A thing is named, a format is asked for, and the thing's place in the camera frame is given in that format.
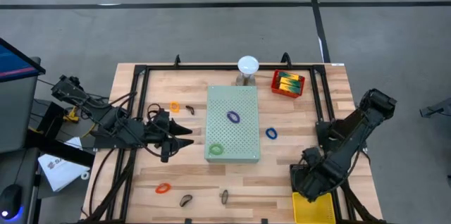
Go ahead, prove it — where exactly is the yellow green crayon box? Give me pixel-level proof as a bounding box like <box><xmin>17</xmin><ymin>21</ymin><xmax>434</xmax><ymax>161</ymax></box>
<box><xmin>277</xmin><ymin>70</ymin><xmax>304</xmax><ymax>80</ymax></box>
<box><xmin>278</xmin><ymin>77</ymin><xmax>303</xmax><ymax>87</ymax></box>
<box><xmin>278</xmin><ymin>83</ymin><xmax>302</xmax><ymax>95</ymax></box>

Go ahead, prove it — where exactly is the green perforated metal shelf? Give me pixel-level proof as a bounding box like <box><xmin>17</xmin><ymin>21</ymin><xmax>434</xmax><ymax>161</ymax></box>
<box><xmin>204</xmin><ymin>85</ymin><xmax>262</xmax><ymax>164</ymax></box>

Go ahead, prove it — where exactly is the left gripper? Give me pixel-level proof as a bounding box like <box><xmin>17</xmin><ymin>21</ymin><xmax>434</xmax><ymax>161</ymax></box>
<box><xmin>144</xmin><ymin>108</ymin><xmax>194</xmax><ymax>163</ymax></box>

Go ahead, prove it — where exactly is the monitor with blue screen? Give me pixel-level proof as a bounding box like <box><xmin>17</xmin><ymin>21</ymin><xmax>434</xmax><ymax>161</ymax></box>
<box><xmin>0</xmin><ymin>37</ymin><xmax>47</xmax><ymax>84</ymax></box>

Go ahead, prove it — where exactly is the dark grey side desk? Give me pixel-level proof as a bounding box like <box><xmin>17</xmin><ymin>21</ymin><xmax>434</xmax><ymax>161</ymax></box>
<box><xmin>0</xmin><ymin>146</ymin><xmax>40</xmax><ymax>224</ymax></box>

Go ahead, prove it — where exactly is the purple spiral hair tie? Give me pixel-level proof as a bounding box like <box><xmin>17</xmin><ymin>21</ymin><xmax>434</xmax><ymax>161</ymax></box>
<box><xmin>226</xmin><ymin>110</ymin><xmax>242</xmax><ymax>125</ymax></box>

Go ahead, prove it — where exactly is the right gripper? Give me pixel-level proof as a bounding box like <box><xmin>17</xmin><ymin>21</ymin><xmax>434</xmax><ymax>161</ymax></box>
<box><xmin>299</xmin><ymin>146</ymin><xmax>341</xmax><ymax>202</ymax></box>

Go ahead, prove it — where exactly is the red plastic basket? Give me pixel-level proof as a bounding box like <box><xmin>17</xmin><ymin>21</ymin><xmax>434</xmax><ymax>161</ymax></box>
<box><xmin>270</xmin><ymin>69</ymin><xmax>307</xmax><ymax>99</ymax></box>

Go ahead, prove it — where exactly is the orange spiral hair tie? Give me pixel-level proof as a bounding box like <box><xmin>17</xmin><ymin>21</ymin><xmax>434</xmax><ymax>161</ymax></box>
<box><xmin>155</xmin><ymin>182</ymin><xmax>172</xmax><ymax>194</ymax></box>

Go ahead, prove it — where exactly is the large white paper sheet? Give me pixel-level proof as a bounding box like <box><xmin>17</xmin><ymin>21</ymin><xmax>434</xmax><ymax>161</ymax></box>
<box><xmin>37</xmin><ymin>153</ymin><xmax>91</xmax><ymax>193</ymax></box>

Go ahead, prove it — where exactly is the black metal table frame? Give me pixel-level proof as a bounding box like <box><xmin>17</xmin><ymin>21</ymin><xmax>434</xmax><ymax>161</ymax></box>
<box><xmin>84</xmin><ymin>52</ymin><xmax>380</xmax><ymax>224</ymax></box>

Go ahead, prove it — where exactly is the black floor stand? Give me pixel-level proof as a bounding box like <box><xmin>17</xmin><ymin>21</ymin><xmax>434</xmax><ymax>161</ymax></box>
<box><xmin>25</xmin><ymin>99</ymin><xmax>97</xmax><ymax>168</ymax></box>

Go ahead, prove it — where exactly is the yellow plastic basket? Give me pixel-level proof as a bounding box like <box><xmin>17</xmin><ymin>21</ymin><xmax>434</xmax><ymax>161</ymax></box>
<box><xmin>292</xmin><ymin>192</ymin><xmax>338</xmax><ymax>224</ymax></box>

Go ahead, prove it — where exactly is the black computer mouse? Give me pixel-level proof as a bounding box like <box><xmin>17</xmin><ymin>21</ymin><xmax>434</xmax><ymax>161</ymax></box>
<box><xmin>0</xmin><ymin>183</ymin><xmax>25</xmax><ymax>222</ymax></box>

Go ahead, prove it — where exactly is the white globe table lamp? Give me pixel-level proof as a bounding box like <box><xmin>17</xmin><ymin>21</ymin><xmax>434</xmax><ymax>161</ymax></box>
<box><xmin>235</xmin><ymin>56</ymin><xmax>260</xmax><ymax>87</ymax></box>

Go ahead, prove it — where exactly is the small white paper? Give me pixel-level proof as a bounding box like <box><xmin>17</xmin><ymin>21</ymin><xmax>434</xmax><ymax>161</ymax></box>
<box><xmin>64</xmin><ymin>136</ymin><xmax>84</xmax><ymax>149</ymax></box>

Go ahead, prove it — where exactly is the black plastic basket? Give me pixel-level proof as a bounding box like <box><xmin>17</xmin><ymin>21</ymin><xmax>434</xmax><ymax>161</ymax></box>
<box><xmin>289</xmin><ymin>163</ymin><xmax>304</xmax><ymax>197</ymax></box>

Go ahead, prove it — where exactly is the yellow cable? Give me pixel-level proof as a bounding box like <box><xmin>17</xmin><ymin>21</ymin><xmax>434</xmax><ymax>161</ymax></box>
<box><xmin>63</xmin><ymin>106</ymin><xmax>97</xmax><ymax>138</ymax></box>

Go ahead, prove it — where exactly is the green spiral hair tie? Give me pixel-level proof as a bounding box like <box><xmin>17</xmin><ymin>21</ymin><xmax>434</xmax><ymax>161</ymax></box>
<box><xmin>208</xmin><ymin>142</ymin><xmax>225</xmax><ymax>156</ymax></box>

